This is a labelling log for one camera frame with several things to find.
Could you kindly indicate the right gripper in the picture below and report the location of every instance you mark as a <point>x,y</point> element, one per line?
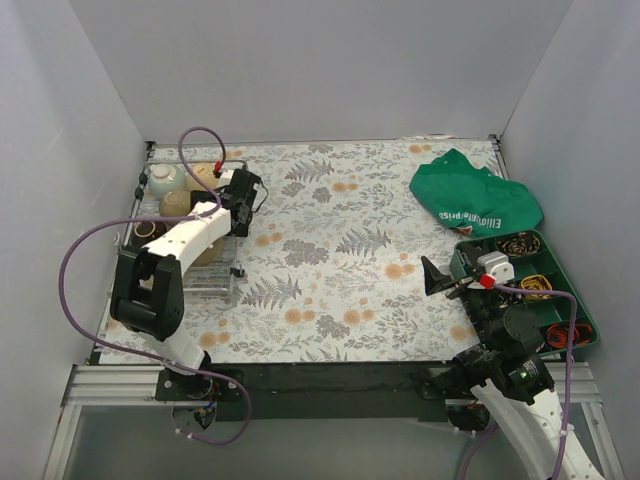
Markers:
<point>460,285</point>

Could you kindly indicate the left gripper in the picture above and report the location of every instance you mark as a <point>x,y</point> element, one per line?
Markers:
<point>245,195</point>

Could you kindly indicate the tan bowl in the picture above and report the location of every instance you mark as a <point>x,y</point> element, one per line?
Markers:
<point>175,204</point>

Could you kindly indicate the dark brown bowl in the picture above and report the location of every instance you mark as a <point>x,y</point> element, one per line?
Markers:
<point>146,232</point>

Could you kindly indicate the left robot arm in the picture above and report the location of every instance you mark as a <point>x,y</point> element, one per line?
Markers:
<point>166,335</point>

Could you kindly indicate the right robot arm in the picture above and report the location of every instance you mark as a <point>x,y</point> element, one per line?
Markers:
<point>505,372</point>

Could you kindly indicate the beige bowl at rack back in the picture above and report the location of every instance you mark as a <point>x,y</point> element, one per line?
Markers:
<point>202,178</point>

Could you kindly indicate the pale green bowl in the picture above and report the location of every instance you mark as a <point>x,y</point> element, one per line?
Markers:
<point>166,178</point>

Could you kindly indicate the green cloth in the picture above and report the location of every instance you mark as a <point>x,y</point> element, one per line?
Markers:
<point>471,200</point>

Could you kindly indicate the floral table mat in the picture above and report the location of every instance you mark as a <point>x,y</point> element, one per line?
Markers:
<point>331,269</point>

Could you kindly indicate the green compartment tray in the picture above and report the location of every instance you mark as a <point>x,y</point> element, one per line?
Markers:
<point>536,268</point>

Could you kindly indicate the metal wire dish rack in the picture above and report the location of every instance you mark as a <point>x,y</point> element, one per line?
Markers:
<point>151,278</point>

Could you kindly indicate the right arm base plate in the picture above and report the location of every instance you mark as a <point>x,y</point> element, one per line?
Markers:
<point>442,384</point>

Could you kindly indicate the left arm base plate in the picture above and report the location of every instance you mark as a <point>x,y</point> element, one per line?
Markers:
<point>173,386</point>

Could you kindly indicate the aluminium frame rail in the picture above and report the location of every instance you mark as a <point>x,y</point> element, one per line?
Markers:
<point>306,391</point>

